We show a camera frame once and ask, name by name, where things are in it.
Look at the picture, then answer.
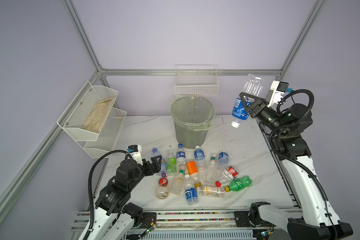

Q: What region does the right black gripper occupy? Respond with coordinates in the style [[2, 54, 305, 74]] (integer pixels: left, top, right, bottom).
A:
[[236, 92, 283, 137]]

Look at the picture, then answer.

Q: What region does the large blue label bottle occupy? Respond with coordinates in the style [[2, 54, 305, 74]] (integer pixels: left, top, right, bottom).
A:
[[152, 148, 167, 176]]

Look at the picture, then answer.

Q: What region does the green lime label bottle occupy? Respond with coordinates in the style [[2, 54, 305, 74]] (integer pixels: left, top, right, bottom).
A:
[[167, 150, 177, 176]]

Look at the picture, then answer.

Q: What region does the blue label clear bottle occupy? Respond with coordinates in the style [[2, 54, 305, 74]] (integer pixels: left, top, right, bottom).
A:
[[231, 74, 264, 128]]

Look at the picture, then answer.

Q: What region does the green collar tea bottle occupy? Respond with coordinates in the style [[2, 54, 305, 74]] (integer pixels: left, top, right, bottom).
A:
[[205, 153, 218, 186]]

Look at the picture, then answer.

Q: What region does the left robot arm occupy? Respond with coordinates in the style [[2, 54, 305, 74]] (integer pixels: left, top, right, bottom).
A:
[[79, 157, 162, 240]]

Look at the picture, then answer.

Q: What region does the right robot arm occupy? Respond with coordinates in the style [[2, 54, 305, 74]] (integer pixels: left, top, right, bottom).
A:
[[240, 89, 354, 240]]

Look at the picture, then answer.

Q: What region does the green plastic bin liner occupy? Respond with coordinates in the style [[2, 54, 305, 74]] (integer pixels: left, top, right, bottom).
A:
[[171, 97, 216, 131]]

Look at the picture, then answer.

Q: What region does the grey mesh waste bin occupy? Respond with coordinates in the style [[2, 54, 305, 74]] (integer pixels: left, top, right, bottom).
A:
[[171, 97, 216, 149]]

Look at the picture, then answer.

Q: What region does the pepsi blue label bottle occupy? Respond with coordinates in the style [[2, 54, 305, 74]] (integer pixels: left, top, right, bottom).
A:
[[176, 144, 186, 167]]

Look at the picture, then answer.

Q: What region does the green cap clear bottle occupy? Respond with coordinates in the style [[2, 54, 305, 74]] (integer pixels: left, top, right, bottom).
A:
[[171, 170, 185, 195]]

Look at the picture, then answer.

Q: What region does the orange label bottle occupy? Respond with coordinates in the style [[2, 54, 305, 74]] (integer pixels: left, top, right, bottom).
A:
[[186, 159, 200, 183]]

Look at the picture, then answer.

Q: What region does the blue label water bottle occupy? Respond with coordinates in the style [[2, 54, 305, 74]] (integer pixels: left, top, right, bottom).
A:
[[194, 146, 207, 171]]

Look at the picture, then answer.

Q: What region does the blue label front bottle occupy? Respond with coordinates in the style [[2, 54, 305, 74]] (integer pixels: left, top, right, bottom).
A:
[[184, 174, 199, 206]]

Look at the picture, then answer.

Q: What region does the lower white mesh shelf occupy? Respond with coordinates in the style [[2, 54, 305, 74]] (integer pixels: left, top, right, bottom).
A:
[[84, 108, 127, 159]]

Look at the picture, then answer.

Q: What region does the white mesh shelf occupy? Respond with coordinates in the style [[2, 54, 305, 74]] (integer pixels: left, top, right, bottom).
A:
[[57, 82, 118, 142], [84, 108, 127, 159]]

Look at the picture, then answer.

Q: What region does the yellow cap clear bottle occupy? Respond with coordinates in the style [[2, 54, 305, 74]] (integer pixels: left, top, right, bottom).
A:
[[195, 183, 225, 198]]

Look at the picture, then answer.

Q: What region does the small blue label bottle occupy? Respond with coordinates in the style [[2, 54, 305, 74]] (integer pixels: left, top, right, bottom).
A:
[[217, 150, 230, 171]]

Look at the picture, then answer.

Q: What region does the red cap crushed bottle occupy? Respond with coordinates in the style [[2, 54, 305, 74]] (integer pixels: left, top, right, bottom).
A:
[[215, 166, 239, 187]]

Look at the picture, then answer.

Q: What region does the beige cloth in shelf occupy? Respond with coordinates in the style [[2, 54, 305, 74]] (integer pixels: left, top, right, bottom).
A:
[[82, 97, 115, 134]]

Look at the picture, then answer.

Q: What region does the green soda bottle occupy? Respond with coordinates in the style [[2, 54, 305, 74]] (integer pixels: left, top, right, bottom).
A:
[[225, 176, 253, 193]]

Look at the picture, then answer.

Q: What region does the upper white mesh shelf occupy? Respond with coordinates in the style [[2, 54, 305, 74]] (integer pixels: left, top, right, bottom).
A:
[[57, 82, 118, 142]]

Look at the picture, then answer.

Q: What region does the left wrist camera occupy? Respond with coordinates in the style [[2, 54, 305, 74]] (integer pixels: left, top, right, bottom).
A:
[[128, 145, 143, 165]]

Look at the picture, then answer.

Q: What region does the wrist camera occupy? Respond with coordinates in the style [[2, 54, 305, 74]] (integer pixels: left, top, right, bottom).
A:
[[266, 81, 293, 108], [128, 145, 143, 165]]

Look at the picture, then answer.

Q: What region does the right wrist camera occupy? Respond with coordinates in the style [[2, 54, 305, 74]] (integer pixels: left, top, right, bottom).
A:
[[266, 81, 293, 108]]

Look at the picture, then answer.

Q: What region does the aluminium front rail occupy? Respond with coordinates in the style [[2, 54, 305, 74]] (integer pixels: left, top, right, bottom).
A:
[[66, 207, 326, 240]]

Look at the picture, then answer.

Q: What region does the white wire wall basket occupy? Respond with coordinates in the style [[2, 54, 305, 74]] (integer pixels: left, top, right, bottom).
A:
[[175, 65, 220, 97]]

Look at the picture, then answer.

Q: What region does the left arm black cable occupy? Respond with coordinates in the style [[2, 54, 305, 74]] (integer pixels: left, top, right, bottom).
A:
[[82, 149, 128, 240]]

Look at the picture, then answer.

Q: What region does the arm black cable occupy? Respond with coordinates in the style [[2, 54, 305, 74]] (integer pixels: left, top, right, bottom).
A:
[[82, 149, 128, 240], [268, 88, 340, 238]]

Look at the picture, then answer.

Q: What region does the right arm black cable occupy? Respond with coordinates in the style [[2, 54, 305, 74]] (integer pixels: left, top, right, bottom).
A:
[[268, 88, 340, 238]]

